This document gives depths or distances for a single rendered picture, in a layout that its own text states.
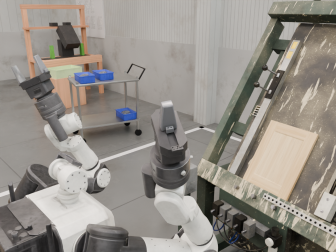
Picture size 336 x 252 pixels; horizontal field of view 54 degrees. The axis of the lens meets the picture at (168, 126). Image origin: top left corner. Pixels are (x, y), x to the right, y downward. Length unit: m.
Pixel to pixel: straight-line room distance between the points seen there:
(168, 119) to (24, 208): 0.54
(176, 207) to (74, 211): 0.31
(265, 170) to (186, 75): 4.28
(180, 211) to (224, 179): 1.40
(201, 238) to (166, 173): 0.28
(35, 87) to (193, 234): 0.71
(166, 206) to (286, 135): 1.41
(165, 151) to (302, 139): 1.47
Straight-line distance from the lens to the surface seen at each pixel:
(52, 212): 0.97
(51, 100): 1.21
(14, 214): 1.00
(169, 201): 0.76
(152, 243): 0.90
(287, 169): 2.02
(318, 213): 1.84
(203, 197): 2.38
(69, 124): 1.22
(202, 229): 0.91
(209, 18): 5.40
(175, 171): 0.69
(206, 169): 2.27
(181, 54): 6.19
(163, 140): 0.63
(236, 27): 5.38
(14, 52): 10.44
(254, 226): 1.99
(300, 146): 2.03
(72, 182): 0.93
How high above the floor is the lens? 1.88
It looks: 19 degrees down
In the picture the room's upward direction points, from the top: straight up
